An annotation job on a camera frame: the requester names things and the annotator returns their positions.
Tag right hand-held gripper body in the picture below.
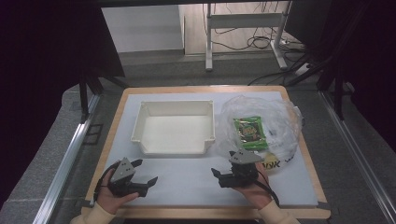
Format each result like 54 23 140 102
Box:
219 148 265 189

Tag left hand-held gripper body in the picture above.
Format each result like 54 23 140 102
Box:
106 157 149 199

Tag green snack packet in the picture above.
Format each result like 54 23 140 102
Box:
233 116 270 152

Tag white plastic bin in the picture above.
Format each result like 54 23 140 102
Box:
130 99 217 157

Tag clear plastic bag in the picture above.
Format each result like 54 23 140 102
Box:
214 94 305 177

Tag person's right hand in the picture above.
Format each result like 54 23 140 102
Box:
232 161 276 211

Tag person's left hand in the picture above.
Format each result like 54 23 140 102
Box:
95 168 140 216

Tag white table mat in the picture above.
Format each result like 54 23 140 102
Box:
104 91 319 209

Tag black metal stand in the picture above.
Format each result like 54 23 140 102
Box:
317 60 347 121
77 72 129 124

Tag white power strip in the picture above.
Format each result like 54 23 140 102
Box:
293 62 314 77

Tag black curtain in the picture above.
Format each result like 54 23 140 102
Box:
284 0 396 153
0 0 126 209

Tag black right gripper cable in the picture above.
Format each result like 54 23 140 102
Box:
254 169 281 208

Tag aluminium rail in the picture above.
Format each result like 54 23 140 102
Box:
32 92 103 224
318 90 396 224

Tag black floor cables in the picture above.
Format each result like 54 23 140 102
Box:
204 2 307 87

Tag white metal desk frame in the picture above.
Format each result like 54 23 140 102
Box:
204 1 294 72

